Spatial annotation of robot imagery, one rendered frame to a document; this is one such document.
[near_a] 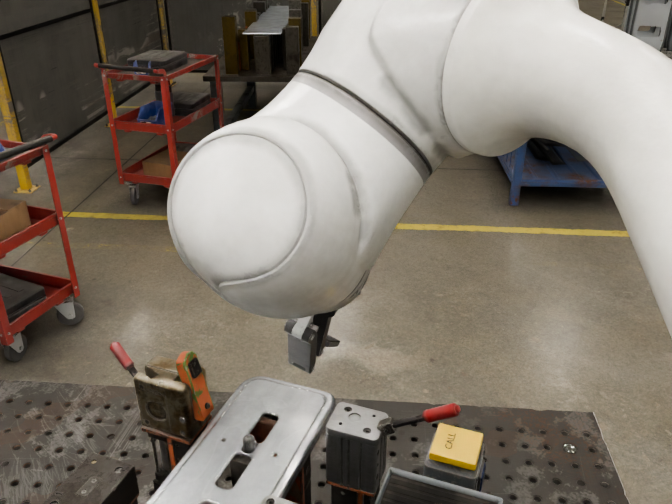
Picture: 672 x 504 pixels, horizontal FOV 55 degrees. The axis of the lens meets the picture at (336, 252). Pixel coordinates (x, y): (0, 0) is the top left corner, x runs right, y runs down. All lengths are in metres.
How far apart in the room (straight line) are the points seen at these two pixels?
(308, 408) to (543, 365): 1.99
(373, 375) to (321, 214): 2.56
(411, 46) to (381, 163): 0.06
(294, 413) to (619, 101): 0.94
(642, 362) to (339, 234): 2.95
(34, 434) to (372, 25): 1.47
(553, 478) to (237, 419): 0.72
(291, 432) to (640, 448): 1.86
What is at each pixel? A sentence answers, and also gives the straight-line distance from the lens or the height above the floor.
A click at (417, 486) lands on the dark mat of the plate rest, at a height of 1.16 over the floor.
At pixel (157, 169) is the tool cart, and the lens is 4.54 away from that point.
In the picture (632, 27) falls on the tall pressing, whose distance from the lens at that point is 8.82.
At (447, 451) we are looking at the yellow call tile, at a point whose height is 1.16.
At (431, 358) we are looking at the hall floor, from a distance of 2.97.
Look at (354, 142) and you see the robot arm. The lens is 0.34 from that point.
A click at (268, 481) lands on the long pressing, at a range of 1.05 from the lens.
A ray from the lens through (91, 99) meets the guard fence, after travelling 6.22.
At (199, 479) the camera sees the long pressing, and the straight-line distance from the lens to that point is 1.07.
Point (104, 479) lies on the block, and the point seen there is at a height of 1.03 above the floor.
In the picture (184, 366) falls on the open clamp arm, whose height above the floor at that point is 1.10.
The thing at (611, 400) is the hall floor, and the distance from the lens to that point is 2.95.
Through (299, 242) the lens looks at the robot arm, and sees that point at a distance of 0.30.
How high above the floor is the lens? 1.77
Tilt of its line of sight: 28 degrees down
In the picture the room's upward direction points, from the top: straight up
